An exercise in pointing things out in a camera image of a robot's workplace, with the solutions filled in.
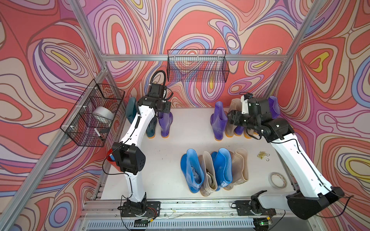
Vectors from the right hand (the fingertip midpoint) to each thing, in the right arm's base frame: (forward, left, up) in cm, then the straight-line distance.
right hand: (233, 119), depth 71 cm
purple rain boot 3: (+15, -30, -6) cm, 33 cm away
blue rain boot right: (-18, +7, -7) cm, 21 cm away
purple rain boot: (+20, +38, -24) cm, 49 cm away
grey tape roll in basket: (+5, +66, +2) cm, 66 cm away
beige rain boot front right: (-19, -1, -13) cm, 23 cm away
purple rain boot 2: (+6, +5, -7) cm, 11 cm away
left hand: (+18, +35, -5) cm, 40 cm away
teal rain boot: (+13, +47, -20) cm, 53 cm away
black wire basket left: (+7, +78, -5) cm, 78 cm away
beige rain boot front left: (-24, +14, -15) cm, 31 cm away
